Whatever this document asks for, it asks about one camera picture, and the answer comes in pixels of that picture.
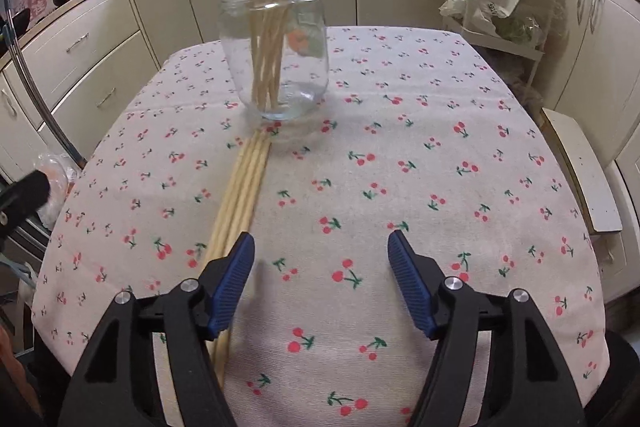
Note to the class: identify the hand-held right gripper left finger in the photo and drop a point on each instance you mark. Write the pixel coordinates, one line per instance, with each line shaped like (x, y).
(232, 287)

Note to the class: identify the cherry print tablecloth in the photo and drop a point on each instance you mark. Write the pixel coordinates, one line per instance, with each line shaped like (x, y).
(400, 207)

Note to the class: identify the white wooden stool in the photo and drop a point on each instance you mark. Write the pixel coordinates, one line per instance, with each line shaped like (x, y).
(580, 167)

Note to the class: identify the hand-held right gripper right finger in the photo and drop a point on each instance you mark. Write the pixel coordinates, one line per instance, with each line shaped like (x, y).
(412, 287)

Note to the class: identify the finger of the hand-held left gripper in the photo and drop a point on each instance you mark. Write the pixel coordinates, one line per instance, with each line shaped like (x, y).
(27, 194)

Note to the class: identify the bundle of wooden chopsticks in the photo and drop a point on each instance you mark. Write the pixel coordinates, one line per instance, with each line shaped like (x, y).
(240, 192)

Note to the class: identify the cream base cabinets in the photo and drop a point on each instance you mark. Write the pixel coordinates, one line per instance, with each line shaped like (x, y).
(90, 52)

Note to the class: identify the clear glass jar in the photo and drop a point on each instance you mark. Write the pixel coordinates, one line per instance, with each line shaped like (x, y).
(310, 22)

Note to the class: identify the white rolling cart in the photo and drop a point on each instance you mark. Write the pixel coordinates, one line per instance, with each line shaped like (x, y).
(520, 49)

